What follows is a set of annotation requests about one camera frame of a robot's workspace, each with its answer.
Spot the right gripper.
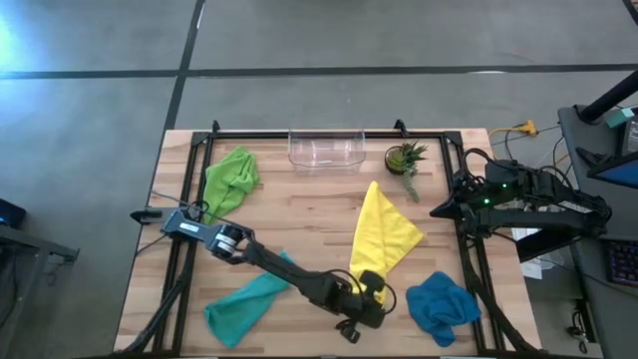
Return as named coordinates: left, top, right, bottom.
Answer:
left=430, top=191, right=499, bottom=235

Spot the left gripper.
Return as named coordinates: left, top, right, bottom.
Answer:
left=335, top=291, right=389, bottom=345

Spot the yellow microfiber towel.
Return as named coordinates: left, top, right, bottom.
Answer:
left=348, top=179, right=427, bottom=305

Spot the teal microfiber towel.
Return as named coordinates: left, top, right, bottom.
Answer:
left=202, top=250, right=296, bottom=349

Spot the green microfiber towel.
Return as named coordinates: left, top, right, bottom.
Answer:
left=201, top=145, right=261, bottom=225

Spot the blue microfiber towel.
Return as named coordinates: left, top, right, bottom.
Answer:
left=405, top=270, right=482, bottom=349

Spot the potted succulent plant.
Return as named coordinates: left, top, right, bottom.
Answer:
left=383, top=141, right=430, bottom=203

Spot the black desk beam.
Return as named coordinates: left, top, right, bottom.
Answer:
left=515, top=231, right=577, bottom=263

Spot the white paper box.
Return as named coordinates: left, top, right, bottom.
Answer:
left=510, top=226, right=567, bottom=280

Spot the grey desk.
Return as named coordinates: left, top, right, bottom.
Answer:
left=556, top=104, right=638, bottom=240
left=570, top=233, right=638, bottom=359

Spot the clear plastic bin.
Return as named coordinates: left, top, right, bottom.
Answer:
left=287, top=128, right=368, bottom=177

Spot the laptop with blue screen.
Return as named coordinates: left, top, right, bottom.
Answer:
left=586, top=151, right=638, bottom=190

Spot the black power adapter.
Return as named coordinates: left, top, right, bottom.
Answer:
left=566, top=298, right=597, bottom=355

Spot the backlit black keyboard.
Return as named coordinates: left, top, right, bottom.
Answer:
left=604, top=238, right=638, bottom=289

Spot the small teal box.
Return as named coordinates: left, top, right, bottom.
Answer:
left=605, top=108, right=637, bottom=129

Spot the black pole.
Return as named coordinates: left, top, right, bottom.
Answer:
left=577, top=69, right=638, bottom=125

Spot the grey desktop device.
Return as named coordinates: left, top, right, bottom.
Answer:
left=621, top=115, right=638, bottom=157

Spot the black side cart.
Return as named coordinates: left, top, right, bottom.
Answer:
left=0, top=223, right=81, bottom=359

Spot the black device with blue light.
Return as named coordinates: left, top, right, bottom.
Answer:
left=0, top=197, right=27, bottom=230

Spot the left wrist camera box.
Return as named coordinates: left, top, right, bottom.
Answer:
left=358, top=269, right=387, bottom=295

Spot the yellow extension cord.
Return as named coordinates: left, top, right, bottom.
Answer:
left=486, top=119, right=540, bottom=140

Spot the black aluminium table frame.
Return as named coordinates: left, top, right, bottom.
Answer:
left=122, top=119, right=542, bottom=358

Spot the black side bracket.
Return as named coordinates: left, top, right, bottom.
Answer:
left=130, top=207, right=164, bottom=225

